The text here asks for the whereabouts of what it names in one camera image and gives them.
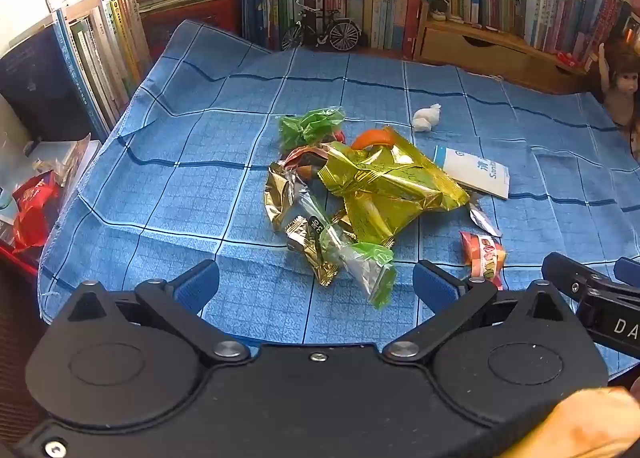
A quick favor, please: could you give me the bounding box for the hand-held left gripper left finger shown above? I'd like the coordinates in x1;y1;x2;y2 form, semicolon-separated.
67;260;252;365

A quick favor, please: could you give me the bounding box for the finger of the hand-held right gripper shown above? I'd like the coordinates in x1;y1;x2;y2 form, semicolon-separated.
614;257;640;285
542;252;610;299

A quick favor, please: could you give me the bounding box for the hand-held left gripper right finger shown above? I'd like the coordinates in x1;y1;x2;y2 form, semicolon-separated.
382;260;568;365

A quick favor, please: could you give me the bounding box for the red brown wrapper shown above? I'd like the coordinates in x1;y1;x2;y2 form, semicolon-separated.
282;145;331;181

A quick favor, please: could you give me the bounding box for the row of pale slanted books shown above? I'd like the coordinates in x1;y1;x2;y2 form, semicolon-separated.
47;0;151;139

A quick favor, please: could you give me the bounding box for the row of pink-spined books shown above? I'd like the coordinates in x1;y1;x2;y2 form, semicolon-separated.
520;0;631;63

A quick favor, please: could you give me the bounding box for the orange red snack packet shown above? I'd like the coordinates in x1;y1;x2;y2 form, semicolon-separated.
460;231;507;289

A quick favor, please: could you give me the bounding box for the clear green-edged wrapper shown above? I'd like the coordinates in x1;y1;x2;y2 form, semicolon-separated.
320;225;398;309

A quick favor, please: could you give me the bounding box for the small silver wrapper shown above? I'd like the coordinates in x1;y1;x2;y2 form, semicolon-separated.
467;203;502;237

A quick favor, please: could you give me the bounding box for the blue plaid cloth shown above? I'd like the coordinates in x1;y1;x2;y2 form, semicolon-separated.
37;20;640;379

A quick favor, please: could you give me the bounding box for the large yellow-green foil bag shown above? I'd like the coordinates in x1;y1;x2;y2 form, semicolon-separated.
317;127;471;246

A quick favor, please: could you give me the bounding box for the gold foil wrapper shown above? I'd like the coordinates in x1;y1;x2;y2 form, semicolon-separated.
264;163;321;233
285;215;341;286

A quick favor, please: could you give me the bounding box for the white wet wipe packet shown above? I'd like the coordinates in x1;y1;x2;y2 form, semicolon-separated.
434;145;511;200

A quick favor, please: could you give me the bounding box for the orange peel piece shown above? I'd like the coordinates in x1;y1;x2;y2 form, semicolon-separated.
350;129;396;151

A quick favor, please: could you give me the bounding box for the white tissue wad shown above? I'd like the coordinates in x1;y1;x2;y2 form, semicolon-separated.
412;104;443;131

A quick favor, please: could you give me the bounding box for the brown-haired doll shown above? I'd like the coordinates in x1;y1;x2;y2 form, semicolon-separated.
597;40;640;159

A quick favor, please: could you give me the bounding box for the red snack bag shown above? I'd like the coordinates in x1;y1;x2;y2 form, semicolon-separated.
12;170;61;251

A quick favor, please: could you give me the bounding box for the brown ribbed suitcase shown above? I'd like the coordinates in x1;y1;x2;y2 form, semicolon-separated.
0;258;51;429

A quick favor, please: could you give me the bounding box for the green plastic wrapper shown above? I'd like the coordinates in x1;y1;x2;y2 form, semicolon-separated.
277;106;347;149

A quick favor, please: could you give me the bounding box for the wooden drawer organizer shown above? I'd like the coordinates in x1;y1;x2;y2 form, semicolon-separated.
412;0;601;93

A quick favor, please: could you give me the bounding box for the dark blue folder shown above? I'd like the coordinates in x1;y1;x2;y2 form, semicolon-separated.
0;28;96;143

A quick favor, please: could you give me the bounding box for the black model bicycle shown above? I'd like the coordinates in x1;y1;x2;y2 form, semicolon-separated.
280;0;362;54

